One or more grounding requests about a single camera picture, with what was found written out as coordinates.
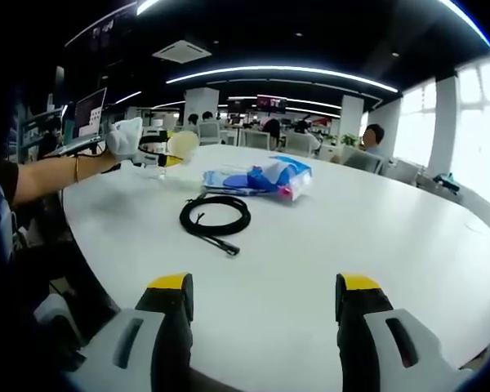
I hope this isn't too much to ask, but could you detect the white table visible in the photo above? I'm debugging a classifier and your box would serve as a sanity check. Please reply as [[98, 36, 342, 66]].
[[61, 145, 490, 392]]

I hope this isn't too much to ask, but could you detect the ceiling air vent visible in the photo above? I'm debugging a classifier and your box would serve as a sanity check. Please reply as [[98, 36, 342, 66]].
[[152, 39, 212, 65]]

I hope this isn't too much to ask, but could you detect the wet wipes pack blue lid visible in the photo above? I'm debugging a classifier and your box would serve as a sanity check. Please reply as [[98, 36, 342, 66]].
[[202, 165, 285, 197]]

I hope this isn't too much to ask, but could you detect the hanging display screen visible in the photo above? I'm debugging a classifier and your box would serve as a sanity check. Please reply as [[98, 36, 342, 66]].
[[256, 96, 287, 114]]

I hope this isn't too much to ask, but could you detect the black cable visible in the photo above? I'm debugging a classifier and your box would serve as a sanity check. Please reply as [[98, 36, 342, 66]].
[[179, 194, 252, 259]]

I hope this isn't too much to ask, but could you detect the blue white tissue pack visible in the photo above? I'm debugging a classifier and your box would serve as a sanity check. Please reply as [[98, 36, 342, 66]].
[[248, 154, 314, 201]]

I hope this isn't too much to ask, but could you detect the paper cup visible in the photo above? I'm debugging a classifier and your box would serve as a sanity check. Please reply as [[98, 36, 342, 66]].
[[166, 131, 200, 164]]

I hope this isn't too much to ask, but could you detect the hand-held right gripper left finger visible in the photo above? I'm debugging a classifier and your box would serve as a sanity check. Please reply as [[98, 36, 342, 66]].
[[67, 272, 194, 392]]

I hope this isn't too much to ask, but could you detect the open laptop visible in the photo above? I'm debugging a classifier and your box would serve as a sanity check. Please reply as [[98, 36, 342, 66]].
[[44, 87, 108, 158]]

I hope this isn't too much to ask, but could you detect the dark teal object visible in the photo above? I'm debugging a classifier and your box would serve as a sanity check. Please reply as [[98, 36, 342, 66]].
[[432, 171, 461, 191]]

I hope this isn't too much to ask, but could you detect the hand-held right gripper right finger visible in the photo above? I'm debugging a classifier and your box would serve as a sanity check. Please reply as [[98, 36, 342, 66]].
[[336, 272, 474, 392]]

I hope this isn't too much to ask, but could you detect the curved ceiling light strip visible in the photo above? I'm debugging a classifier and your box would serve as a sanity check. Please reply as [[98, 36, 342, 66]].
[[166, 65, 399, 93]]

